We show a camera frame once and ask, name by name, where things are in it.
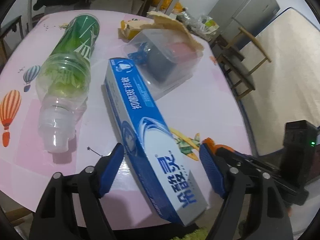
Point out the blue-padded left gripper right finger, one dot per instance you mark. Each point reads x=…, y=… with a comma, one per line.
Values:
x=267, y=217

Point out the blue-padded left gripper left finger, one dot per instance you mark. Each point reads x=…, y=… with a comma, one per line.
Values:
x=70, y=205

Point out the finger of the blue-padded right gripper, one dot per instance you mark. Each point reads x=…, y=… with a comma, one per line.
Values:
x=211, y=144

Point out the blue toothpaste box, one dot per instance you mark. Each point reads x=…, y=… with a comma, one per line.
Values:
x=152, y=150

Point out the clear plastic clamshell box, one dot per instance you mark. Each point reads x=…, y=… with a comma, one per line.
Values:
x=157, y=37

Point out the red soda can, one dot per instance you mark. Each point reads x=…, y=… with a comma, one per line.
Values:
x=169, y=60

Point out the blue wrapper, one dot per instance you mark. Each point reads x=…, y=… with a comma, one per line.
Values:
x=140, y=57

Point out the clear red-trim food bag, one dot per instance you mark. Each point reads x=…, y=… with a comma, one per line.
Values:
x=163, y=21

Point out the green label plastic bottle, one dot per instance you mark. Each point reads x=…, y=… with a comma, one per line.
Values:
x=63, y=82

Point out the yellow cardboard box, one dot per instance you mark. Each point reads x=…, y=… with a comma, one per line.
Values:
x=129, y=29

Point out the green fuzzy sleeve forearm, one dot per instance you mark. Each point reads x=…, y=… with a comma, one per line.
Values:
x=198, y=234

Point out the cardboard box with trash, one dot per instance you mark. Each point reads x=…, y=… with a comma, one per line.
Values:
x=204, y=26

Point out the white mattress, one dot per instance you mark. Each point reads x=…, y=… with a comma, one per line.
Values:
x=287, y=87

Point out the right wooden chair black seat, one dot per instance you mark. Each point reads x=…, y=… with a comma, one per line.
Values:
x=231, y=57

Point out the grey refrigerator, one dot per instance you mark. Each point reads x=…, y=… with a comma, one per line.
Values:
x=252, y=15

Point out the white pillow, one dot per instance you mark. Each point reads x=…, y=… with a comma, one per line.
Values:
x=125, y=6

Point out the left wooden chair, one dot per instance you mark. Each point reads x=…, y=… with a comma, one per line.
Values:
x=11, y=36

